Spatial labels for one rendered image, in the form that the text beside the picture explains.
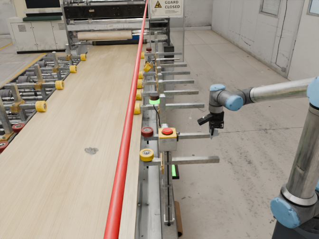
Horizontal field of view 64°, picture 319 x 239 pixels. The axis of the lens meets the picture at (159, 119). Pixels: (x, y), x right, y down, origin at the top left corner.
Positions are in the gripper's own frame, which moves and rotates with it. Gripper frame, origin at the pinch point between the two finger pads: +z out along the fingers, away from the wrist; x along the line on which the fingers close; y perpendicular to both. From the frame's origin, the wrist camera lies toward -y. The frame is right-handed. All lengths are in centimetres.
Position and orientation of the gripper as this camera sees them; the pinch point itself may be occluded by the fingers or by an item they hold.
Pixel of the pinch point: (210, 137)
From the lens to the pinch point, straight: 173.6
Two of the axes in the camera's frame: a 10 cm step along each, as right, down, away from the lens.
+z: 0.3, 8.8, 4.8
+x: -0.3, -4.8, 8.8
